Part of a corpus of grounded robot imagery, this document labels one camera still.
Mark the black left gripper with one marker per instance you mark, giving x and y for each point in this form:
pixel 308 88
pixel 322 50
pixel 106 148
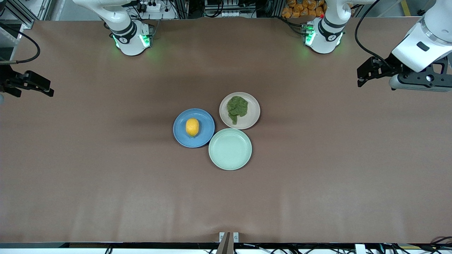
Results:
pixel 387 66

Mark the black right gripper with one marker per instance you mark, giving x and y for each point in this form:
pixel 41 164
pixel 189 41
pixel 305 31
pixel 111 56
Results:
pixel 6 78

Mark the green lettuce leaf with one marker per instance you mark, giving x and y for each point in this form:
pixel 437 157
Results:
pixel 237 107

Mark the yellow lemon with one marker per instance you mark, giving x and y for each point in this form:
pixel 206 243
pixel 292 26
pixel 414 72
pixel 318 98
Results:
pixel 192 127

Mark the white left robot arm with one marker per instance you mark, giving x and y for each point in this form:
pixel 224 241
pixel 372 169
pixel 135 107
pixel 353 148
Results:
pixel 328 35

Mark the bag of orange items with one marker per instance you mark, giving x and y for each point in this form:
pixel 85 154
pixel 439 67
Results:
pixel 300 8

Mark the beige round plate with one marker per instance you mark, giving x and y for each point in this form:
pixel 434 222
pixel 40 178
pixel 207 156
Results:
pixel 253 113

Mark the white power strip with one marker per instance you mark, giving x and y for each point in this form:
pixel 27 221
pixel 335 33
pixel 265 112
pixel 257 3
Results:
pixel 150 5

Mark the white electronic equipment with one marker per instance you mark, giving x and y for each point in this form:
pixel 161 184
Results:
pixel 222 7

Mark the mint green round plate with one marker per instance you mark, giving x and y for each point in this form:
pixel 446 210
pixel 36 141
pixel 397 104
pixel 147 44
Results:
pixel 230 149

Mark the blue round plate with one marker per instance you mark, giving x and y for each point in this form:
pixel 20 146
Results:
pixel 206 130

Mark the aluminium frame profile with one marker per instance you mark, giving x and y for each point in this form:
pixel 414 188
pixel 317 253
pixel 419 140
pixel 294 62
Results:
pixel 21 14

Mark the metal table edge bracket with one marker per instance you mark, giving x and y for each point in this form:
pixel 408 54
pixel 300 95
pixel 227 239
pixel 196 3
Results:
pixel 229 241

